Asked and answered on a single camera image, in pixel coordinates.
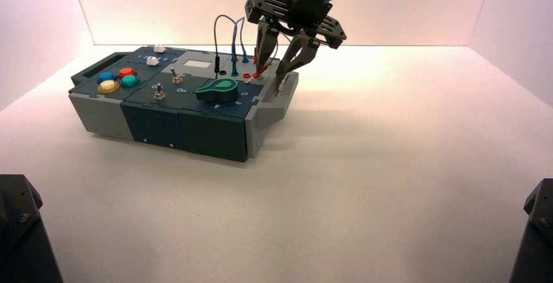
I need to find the green rotary knob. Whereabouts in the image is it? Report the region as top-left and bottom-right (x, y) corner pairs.
(194, 78), (239, 103)

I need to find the blue jumper wire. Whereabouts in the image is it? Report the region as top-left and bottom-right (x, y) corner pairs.
(231, 17), (250, 78)

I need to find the teal green push button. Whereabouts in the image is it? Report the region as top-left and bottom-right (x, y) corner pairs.
(119, 74), (141, 89)

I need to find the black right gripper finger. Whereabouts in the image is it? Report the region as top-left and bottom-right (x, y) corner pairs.
(275, 35), (321, 97)
(254, 20), (280, 74)

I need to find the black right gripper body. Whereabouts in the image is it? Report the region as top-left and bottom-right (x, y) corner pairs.
(245, 0), (357, 50)

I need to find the teal and grey control box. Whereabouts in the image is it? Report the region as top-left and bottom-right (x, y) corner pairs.
(67, 46), (300, 163)

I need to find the yellow push button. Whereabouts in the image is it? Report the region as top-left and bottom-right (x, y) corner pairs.
(97, 80), (121, 95)

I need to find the black jumper wire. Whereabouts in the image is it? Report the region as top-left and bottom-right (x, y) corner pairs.
(213, 14), (237, 80)

